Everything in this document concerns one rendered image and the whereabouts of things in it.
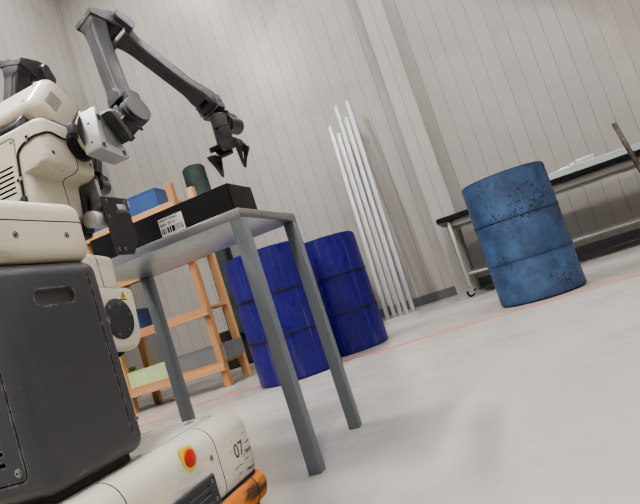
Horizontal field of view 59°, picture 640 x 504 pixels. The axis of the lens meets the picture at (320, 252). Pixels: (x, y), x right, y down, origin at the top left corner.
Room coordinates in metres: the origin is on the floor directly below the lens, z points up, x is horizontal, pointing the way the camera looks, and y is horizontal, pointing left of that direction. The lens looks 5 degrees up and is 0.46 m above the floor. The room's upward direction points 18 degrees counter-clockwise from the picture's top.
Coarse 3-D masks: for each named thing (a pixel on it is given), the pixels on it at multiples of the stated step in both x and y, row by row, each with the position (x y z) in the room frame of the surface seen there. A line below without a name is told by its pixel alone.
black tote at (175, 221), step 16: (208, 192) 1.80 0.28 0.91; (224, 192) 1.78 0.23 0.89; (240, 192) 1.85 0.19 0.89; (176, 208) 1.84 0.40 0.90; (192, 208) 1.82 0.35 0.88; (208, 208) 1.80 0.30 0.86; (224, 208) 1.78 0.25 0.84; (256, 208) 1.93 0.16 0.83; (144, 224) 1.88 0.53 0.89; (160, 224) 1.86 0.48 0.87; (176, 224) 1.84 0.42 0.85; (192, 224) 1.82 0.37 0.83; (96, 240) 1.95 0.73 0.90; (144, 240) 1.89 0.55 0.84; (112, 256) 1.93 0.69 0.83
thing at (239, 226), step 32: (224, 224) 1.68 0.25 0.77; (256, 224) 1.86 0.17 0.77; (288, 224) 2.04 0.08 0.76; (128, 256) 1.78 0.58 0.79; (160, 256) 1.88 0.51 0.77; (192, 256) 2.11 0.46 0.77; (256, 256) 1.67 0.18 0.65; (256, 288) 1.65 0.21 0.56; (160, 320) 2.25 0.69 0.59; (320, 320) 2.04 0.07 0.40; (288, 352) 1.68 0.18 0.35; (288, 384) 1.65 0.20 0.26; (192, 416) 2.26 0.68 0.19; (352, 416) 2.04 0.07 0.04
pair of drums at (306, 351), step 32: (288, 256) 3.97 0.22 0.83; (320, 256) 4.46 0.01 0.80; (352, 256) 4.55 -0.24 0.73; (288, 288) 3.93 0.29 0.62; (320, 288) 4.47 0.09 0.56; (352, 288) 4.49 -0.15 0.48; (256, 320) 3.95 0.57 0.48; (288, 320) 3.91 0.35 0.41; (352, 320) 4.46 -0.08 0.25; (256, 352) 4.02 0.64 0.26; (320, 352) 3.97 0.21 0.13; (352, 352) 4.46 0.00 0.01
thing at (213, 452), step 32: (224, 416) 1.39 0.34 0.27; (160, 448) 1.17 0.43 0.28; (192, 448) 1.20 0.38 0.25; (224, 448) 1.31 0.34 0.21; (96, 480) 1.04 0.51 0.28; (128, 480) 1.03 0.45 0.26; (160, 480) 1.09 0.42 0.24; (192, 480) 1.18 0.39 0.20; (224, 480) 1.28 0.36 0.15; (256, 480) 1.39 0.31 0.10
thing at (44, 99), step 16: (48, 80) 1.42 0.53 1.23; (16, 96) 1.42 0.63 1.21; (32, 96) 1.36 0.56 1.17; (48, 96) 1.39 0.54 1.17; (64, 96) 1.45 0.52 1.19; (0, 112) 1.39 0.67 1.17; (16, 112) 1.36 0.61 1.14; (32, 112) 1.35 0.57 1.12; (48, 112) 1.38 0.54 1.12; (64, 112) 1.43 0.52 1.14; (80, 112) 1.50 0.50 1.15; (0, 128) 1.38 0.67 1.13
